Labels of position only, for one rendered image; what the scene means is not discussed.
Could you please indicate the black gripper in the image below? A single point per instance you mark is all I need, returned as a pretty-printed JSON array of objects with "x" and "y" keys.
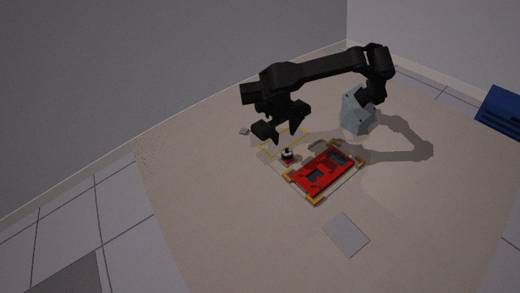
[{"x": 295, "y": 112}]

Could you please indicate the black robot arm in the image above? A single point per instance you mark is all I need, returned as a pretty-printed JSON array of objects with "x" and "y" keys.
[{"x": 278, "y": 80}]

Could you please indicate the black and grey wheel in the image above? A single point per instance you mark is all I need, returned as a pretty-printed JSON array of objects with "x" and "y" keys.
[{"x": 287, "y": 156}]

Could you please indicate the grey rectangular flat panel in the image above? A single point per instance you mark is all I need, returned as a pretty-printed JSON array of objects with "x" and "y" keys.
[{"x": 345, "y": 234}]

